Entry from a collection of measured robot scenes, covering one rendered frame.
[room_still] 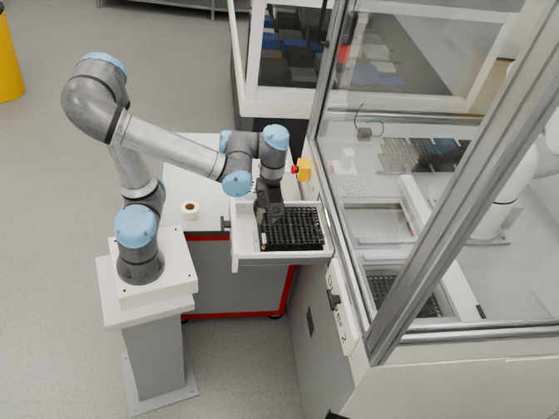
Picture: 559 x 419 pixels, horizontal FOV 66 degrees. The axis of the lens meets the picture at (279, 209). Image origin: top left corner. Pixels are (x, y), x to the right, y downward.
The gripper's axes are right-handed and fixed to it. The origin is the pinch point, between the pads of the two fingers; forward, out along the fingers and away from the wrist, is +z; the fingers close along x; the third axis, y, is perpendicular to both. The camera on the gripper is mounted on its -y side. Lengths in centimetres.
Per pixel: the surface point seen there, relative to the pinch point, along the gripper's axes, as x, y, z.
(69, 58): 127, 290, 94
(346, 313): -20.0, -32.6, 5.1
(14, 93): 154, 223, 89
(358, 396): -23, -50, 24
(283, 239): -7.1, 1.0, 10.3
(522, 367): -72, -52, 12
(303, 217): -15.5, 8.8, 7.5
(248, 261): 6.0, -6.9, 11.1
